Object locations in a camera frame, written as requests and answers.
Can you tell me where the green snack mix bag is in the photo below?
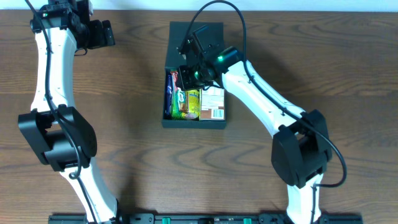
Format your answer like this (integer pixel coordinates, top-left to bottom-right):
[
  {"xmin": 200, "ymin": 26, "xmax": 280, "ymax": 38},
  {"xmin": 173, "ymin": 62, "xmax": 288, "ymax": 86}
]
[{"xmin": 172, "ymin": 90, "xmax": 188, "ymax": 119}]

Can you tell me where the green red KitKat bar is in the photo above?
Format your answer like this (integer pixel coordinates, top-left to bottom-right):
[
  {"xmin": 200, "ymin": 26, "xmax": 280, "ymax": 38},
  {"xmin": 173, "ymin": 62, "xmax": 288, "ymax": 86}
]
[{"xmin": 170, "ymin": 70, "xmax": 187, "ymax": 114}]

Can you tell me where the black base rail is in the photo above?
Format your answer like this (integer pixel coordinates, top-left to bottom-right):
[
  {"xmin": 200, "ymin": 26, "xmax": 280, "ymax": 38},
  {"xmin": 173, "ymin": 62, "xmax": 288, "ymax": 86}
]
[{"xmin": 48, "ymin": 212, "xmax": 364, "ymax": 224}]

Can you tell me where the yellow plastic jar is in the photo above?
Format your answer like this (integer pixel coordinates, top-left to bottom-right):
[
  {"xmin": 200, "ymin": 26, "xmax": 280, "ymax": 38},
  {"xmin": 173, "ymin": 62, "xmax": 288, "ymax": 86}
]
[{"xmin": 183, "ymin": 90, "xmax": 200, "ymax": 120}]

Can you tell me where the brown and white carton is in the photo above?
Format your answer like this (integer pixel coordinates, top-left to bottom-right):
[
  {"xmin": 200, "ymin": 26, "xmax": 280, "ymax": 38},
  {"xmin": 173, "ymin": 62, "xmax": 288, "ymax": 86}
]
[{"xmin": 199, "ymin": 87, "xmax": 225, "ymax": 121}]

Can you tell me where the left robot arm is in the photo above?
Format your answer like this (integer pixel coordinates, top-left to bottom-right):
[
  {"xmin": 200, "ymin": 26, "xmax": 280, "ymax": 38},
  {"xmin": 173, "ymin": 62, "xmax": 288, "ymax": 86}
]
[{"xmin": 18, "ymin": 0, "xmax": 123, "ymax": 223}]

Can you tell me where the black gift box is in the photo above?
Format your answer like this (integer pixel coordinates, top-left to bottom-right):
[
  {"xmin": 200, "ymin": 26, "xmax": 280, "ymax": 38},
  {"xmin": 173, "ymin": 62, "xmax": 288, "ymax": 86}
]
[{"xmin": 162, "ymin": 21, "xmax": 226, "ymax": 129}]

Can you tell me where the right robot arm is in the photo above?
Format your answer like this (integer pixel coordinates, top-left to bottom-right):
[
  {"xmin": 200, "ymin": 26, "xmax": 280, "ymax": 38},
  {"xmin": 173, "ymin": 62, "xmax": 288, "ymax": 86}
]
[{"xmin": 178, "ymin": 26, "xmax": 331, "ymax": 223}]

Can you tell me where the purple Dairy Milk bar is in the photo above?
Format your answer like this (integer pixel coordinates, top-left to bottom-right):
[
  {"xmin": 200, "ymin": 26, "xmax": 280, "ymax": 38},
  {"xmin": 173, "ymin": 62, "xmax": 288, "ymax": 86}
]
[{"xmin": 165, "ymin": 73, "xmax": 173, "ymax": 118}]

